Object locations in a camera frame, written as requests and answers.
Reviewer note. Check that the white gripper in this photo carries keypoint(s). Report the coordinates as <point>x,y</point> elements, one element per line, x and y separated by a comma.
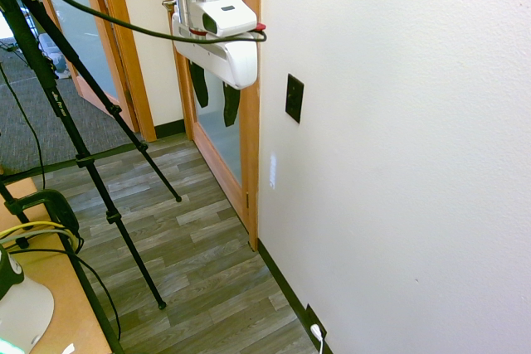
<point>232,61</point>

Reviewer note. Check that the black light switch plate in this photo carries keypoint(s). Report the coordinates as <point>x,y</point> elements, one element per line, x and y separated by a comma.
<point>294,98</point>

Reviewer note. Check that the wooden door frame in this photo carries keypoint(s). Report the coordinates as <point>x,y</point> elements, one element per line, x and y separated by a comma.
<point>132,76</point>

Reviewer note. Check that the white plug in outlet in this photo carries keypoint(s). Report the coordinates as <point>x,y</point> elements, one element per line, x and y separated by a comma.
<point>316,321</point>

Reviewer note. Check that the wooden glass partition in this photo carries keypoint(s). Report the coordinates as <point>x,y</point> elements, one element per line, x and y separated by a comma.
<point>79,35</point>

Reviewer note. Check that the black C-clamp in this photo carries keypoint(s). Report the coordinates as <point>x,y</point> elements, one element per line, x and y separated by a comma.
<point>54,209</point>

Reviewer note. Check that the white power plug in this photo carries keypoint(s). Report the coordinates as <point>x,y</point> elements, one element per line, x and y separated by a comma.
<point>317,334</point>

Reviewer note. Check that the black camera tripod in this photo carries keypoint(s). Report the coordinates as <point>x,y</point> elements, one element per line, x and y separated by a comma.
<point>62,113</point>

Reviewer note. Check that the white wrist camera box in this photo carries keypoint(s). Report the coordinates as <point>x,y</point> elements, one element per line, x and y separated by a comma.
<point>226,18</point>

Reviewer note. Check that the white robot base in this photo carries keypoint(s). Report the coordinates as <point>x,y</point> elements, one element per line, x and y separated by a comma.
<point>20,304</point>

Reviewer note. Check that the black baseboard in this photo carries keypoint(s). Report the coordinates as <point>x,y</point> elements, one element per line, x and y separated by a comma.
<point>290,292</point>

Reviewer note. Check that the wooden glass door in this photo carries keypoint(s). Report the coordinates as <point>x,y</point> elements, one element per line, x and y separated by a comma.
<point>220,138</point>

